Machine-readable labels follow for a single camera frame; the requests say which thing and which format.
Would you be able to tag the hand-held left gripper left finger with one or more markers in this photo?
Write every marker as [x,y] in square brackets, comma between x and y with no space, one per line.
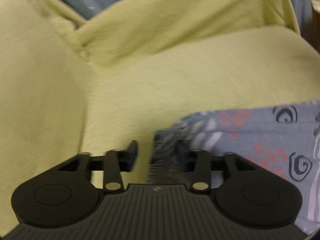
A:
[132,155]

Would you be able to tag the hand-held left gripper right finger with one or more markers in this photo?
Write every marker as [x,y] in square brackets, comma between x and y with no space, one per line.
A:
[201,165]

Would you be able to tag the blue patterned shorts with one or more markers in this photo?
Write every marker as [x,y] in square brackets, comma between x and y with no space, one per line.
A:
[252,135]

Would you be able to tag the sofa with green cover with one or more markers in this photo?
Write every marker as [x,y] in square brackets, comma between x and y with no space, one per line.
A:
[162,75]

